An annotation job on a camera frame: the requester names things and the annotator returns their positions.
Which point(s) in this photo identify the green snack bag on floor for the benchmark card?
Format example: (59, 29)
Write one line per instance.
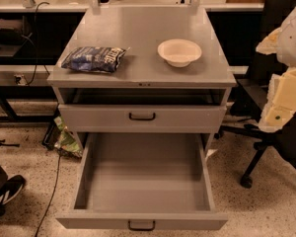
(66, 144)

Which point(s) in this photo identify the black drawer handle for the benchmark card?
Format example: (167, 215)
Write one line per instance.
(141, 225)
(132, 116)

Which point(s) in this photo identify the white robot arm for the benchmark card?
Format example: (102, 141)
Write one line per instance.
(287, 41)

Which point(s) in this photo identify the grey drawer cabinet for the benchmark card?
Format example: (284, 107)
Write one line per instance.
(143, 77)

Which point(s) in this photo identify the open grey bottom drawer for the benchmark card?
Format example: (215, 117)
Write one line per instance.
(143, 177)

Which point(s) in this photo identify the black bottom drawer handle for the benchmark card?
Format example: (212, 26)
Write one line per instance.
(141, 225)

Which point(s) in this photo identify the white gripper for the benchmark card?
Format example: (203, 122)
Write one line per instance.
(293, 39)

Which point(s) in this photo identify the black office chair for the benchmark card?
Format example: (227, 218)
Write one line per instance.
(266, 96)

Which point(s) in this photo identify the white paper bowl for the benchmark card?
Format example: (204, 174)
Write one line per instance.
(179, 52)

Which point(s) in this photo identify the wall power outlet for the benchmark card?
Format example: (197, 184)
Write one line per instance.
(20, 80)

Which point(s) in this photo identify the black white sneaker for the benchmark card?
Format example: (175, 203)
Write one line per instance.
(11, 188)

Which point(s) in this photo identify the black middle drawer handle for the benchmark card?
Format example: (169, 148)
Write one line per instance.
(132, 116)

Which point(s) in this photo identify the closed grey middle drawer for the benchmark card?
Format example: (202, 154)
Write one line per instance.
(169, 119)

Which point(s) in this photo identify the blue chip bag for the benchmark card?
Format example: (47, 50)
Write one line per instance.
(94, 59)

